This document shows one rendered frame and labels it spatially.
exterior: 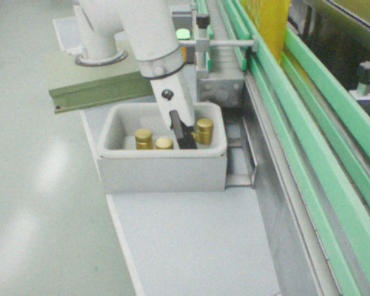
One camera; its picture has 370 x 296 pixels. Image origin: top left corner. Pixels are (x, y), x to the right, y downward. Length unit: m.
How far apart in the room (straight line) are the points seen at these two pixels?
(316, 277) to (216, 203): 0.27
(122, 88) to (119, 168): 0.36
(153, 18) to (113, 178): 0.27
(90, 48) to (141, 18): 0.49
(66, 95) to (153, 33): 0.42
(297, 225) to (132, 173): 0.30
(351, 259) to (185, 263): 0.25
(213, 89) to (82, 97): 0.35
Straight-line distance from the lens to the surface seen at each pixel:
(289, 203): 0.42
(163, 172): 0.57
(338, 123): 0.51
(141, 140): 0.63
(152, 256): 0.51
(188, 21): 1.34
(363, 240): 0.30
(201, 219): 0.55
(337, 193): 0.34
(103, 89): 0.87
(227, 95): 0.70
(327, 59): 0.87
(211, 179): 0.58
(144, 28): 0.50
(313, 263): 0.37
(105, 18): 0.57
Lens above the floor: 1.17
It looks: 37 degrees down
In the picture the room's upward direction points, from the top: straight up
